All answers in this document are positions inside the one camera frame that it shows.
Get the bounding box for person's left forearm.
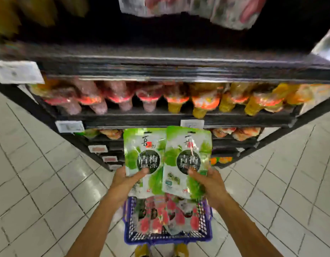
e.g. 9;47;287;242
66;195;126;257

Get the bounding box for blue plastic shopping basket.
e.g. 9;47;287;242
122;196;213;246

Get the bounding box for person's right hand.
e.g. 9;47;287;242
188;166;230;211

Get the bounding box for person's right forearm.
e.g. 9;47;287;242
216;196;284;257

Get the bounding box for person's left hand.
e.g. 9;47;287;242
105;166;150;209

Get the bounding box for person's yellow shoe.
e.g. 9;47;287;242
135;244;149;257
175;243;190;257

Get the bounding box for black low shelf rack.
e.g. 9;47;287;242
0;0;330;172

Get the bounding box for green jelly bag black label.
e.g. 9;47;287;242
162;125;213;200
123;127;167;197

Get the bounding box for red strawberry jelly bag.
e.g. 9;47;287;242
118;0;157;18
210;0;268;30
154;0;216;19

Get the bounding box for peach pouches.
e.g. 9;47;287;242
132;195;202;236

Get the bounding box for person's right yellow shoe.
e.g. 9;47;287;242
175;243;190;257

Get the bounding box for person's left yellow shoe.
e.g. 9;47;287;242
135;244;149;257

